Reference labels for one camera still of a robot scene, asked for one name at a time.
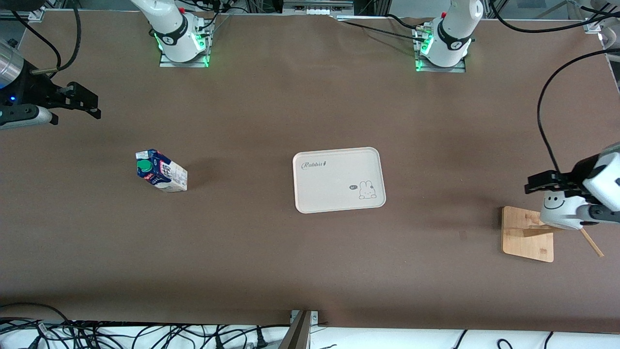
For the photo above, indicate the beige rabbit print tray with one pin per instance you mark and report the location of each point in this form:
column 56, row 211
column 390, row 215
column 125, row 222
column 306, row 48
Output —
column 334, row 189

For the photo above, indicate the aluminium frame rail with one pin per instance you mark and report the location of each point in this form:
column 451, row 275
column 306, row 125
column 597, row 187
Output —
column 38, row 13

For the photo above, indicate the blue white milk carton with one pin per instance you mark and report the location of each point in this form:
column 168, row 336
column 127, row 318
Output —
column 164, row 174

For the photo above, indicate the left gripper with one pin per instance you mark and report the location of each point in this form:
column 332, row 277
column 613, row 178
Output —
column 570, row 177

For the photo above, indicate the aluminium profile bar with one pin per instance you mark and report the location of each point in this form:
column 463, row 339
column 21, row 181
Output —
column 296, row 334

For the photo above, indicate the small metal bracket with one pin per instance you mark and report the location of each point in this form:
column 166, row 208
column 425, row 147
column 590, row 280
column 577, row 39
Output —
column 315, row 317

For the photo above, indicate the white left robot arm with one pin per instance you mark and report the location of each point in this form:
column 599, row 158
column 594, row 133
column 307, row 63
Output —
column 453, row 29

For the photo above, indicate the white power strip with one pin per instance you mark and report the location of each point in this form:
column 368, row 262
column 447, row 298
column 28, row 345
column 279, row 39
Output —
column 317, row 7

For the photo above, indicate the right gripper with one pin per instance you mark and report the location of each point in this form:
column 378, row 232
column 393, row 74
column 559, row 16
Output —
column 35, row 90

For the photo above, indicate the wooden cup rack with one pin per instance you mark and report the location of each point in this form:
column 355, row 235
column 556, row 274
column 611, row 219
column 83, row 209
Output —
column 520, row 242

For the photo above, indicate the white smiley face cup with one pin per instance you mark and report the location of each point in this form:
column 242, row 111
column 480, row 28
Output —
column 562, row 213

